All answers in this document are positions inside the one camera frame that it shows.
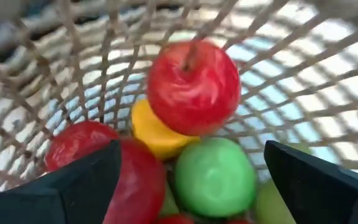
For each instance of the red apple with dark stem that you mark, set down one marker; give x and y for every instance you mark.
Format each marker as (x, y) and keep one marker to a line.
(194, 93)

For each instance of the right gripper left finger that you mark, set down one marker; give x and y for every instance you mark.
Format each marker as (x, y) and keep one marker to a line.
(42, 202)

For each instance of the speckled green pear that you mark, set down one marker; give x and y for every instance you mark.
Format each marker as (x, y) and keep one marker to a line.
(270, 205)

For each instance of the woven wicker basket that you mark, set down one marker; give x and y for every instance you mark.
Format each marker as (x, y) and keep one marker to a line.
(106, 62)

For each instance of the bright green apple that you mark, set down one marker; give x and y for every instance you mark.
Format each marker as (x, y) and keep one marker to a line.
(214, 177)

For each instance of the yellow fruit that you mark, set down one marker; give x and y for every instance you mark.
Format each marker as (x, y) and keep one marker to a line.
(154, 130)

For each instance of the small red apple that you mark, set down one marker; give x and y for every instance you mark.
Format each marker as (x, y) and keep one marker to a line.
(138, 183)

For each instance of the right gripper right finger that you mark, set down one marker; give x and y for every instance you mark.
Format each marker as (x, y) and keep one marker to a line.
(328, 199)

